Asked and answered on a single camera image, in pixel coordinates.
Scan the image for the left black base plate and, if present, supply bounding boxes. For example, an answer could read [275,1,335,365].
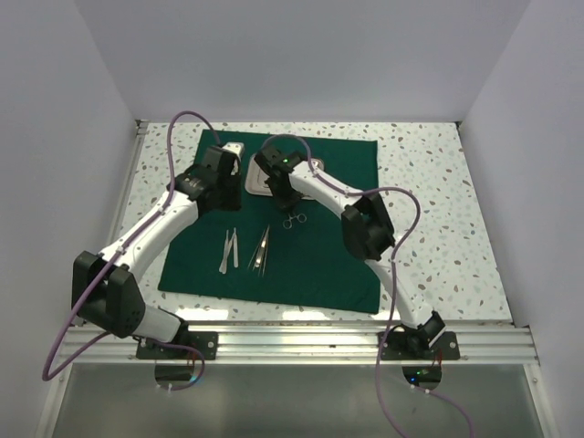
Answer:
[136,330,219,360]

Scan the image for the steel instrument tray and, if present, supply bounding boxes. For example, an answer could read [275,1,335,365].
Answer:
[245,154,318,201]

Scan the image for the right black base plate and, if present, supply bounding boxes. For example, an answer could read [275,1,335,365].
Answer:
[377,331,461,361]

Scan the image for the purple cable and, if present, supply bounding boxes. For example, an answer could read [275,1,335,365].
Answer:
[42,110,220,383]
[260,134,474,438]

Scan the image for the aluminium mounting rail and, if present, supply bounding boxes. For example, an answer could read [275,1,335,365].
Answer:
[63,321,535,366]

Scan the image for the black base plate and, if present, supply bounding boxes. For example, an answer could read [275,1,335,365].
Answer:
[377,331,461,361]
[136,330,219,360]

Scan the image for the green surgical cloth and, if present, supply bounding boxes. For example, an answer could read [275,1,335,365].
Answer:
[157,129,381,315]

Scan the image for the steel forceps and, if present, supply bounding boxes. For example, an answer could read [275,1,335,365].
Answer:
[247,225,270,271]

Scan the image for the pointed steel tweezers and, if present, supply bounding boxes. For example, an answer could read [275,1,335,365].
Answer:
[255,226,270,276]

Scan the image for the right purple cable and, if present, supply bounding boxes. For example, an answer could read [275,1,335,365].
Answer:
[260,134,474,438]

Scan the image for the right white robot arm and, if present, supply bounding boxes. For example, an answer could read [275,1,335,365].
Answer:
[255,141,445,359]

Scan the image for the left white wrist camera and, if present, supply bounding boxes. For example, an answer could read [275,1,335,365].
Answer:
[223,141,245,175]

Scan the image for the steel hemostat clamp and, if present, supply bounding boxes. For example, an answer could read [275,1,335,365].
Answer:
[282,212,307,230]

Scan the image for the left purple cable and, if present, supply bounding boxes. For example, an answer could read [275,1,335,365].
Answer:
[42,110,220,383]

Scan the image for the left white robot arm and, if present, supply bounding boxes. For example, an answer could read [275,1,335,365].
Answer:
[72,142,245,359]

